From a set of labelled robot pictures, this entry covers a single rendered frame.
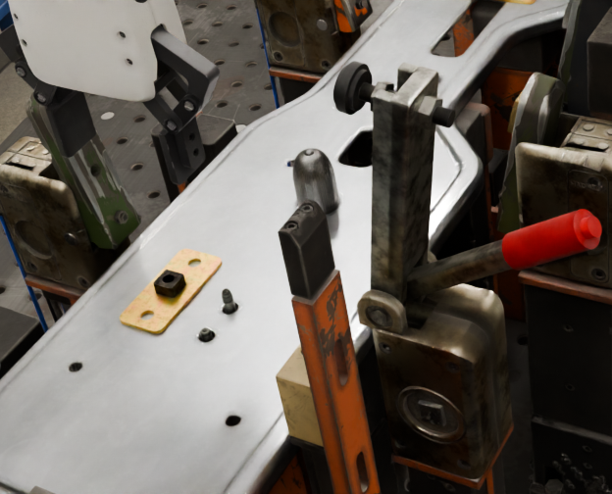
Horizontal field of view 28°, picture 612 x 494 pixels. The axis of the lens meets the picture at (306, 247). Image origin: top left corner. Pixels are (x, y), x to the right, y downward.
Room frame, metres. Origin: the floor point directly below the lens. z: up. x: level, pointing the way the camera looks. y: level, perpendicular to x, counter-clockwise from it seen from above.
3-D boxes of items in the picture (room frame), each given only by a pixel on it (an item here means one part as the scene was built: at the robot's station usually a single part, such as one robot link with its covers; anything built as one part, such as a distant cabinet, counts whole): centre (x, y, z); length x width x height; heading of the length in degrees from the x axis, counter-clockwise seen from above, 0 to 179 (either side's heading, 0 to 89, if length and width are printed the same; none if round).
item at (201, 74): (0.66, 0.06, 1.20); 0.08 x 0.01 x 0.06; 52
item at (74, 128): (0.72, 0.15, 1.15); 0.03 x 0.03 x 0.07; 52
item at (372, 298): (0.55, -0.04, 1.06); 0.03 x 0.01 x 0.03; 52
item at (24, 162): (0.82, 0.19, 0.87); 0.12 x 0.09 x 0.35; 52
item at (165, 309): (0.68, 0.10, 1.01); 0.08 x 0.04 x 0.01; 142
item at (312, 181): (0.75, -0.02, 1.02); 0.03 x 0.03 x 0.07
